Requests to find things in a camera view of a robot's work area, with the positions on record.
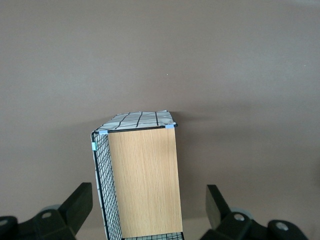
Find black wire basket with liner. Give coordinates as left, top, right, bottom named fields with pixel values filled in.
left=88, top=108, right=186, bottom=240

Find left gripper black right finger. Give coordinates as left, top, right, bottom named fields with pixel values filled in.
left=205, top=184, right=308, bottom=240

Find light wooden shelf board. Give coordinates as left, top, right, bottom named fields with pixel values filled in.
left=107, top=127, right=184, bottom=238

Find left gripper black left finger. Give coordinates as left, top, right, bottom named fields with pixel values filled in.
left=0, top=182, right=94, bottom=240

